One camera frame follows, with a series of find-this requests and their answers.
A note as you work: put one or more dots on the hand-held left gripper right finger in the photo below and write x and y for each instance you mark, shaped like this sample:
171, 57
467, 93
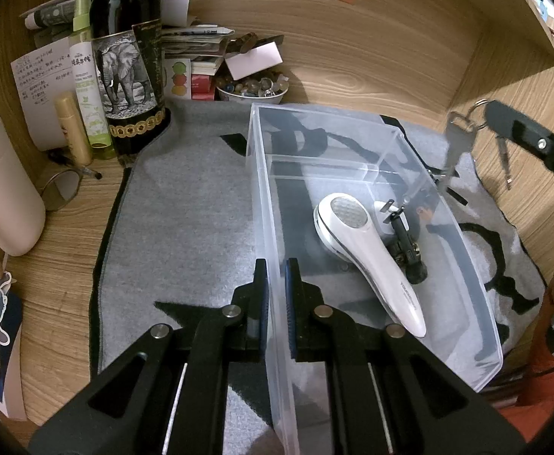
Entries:
290, 313

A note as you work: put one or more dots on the box with coloured dots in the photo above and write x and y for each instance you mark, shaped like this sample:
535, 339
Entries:
178, 78

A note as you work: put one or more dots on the green spray bottle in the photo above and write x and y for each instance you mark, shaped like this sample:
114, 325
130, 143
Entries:
87, 104

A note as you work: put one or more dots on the small black brass tool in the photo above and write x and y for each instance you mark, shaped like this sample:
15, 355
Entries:
414, 265

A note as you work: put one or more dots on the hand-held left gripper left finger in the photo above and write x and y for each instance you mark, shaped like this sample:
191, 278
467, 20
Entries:
260, 303

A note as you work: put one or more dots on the grey mat with black letters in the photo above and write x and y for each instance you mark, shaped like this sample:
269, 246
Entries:
177, 227

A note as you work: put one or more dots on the bowl of polished stones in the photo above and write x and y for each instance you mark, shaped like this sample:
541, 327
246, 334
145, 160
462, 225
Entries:
253, 89

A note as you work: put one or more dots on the white charger plug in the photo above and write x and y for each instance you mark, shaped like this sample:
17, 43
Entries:
382, 215

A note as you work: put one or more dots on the small round mirror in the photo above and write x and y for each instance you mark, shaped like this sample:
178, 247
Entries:
61, 192

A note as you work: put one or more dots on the pale blank card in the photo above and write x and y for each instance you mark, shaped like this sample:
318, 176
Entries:
255, 59

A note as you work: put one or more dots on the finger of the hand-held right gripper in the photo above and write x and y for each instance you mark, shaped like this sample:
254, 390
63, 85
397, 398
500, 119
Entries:
532, 135

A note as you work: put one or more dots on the yellow stick tube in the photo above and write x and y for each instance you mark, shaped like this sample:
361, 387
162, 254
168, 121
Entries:
70, 128

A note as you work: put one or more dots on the handwritten white note paper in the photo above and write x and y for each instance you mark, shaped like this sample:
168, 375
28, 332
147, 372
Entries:
35, 80

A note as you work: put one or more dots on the clear plastic storage box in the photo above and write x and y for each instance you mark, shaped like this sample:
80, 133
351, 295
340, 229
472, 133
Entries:
352, 123

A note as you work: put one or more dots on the white lint shaver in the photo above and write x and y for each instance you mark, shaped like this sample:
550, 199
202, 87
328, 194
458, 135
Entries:
390, 289

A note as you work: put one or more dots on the dark wine bottle elephant label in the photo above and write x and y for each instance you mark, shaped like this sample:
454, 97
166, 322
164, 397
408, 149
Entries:
125, 4

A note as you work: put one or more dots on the stack of booklets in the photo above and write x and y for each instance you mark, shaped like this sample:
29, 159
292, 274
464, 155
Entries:
196, 40

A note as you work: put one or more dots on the rolled printed paper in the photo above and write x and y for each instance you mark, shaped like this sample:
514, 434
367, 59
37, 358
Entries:
49, 14

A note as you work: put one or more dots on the bunch of silver keys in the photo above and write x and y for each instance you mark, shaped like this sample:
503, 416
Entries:
459, 142

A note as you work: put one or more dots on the orange clothing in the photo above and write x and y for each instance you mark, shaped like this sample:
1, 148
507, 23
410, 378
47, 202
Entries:
542, 379

